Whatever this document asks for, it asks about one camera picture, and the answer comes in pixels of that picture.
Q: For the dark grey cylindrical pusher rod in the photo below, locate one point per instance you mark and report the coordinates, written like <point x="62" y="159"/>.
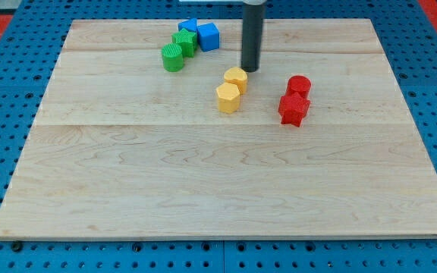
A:
<point x="252" y="33"/>

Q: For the yellow heart block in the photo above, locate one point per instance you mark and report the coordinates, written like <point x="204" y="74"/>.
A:
<point x="237" y="76"/>

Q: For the yellow hexagon block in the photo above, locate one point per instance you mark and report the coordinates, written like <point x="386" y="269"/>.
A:
<point x="228" y="98"/>

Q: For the blue cube block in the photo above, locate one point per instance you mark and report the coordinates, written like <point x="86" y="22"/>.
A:
<point x="208" y="37"/>

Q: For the blue triangular block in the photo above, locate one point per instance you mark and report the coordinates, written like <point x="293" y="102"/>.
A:
<point x="189" y="25"/>

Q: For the green star block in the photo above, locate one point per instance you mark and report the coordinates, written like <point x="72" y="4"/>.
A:
<point x="187" y="40"/>

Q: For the red cylinder block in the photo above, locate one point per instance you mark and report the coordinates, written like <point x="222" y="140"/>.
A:
<point x="298" y="84"/>

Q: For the green cylinder block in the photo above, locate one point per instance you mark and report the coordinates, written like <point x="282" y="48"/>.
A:
<point x="172" y="57"/>

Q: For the red star block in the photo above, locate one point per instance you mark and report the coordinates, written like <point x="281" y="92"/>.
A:
<point x="293" y="109"/>

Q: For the light wooden board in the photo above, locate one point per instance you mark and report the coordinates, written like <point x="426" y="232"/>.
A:
<point x="121" y="150"/>

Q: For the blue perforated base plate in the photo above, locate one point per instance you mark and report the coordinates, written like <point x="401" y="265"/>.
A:
<point x="28" y="51"/>

